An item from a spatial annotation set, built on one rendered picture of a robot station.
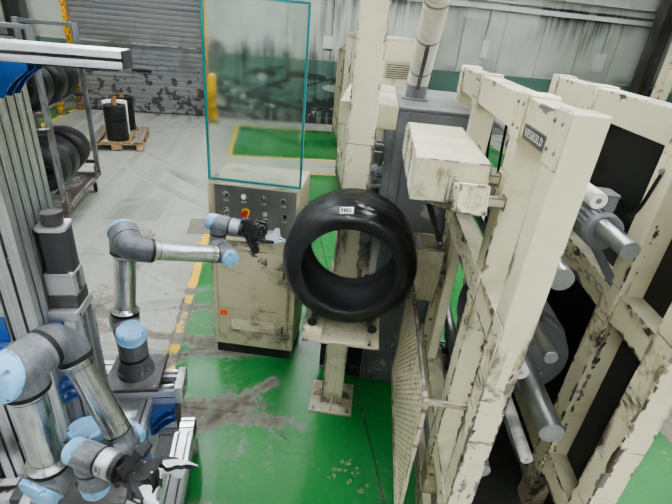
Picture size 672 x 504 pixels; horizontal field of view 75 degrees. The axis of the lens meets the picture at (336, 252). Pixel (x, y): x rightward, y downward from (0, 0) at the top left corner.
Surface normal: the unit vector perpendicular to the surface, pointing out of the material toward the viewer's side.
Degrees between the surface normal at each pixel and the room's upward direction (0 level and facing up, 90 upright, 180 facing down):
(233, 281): 90
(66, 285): 90
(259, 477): 0
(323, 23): 90
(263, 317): 90
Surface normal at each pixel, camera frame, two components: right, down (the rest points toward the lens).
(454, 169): -0.10, 0.45
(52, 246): 0.14, 0.47
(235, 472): 0.09, -0.88
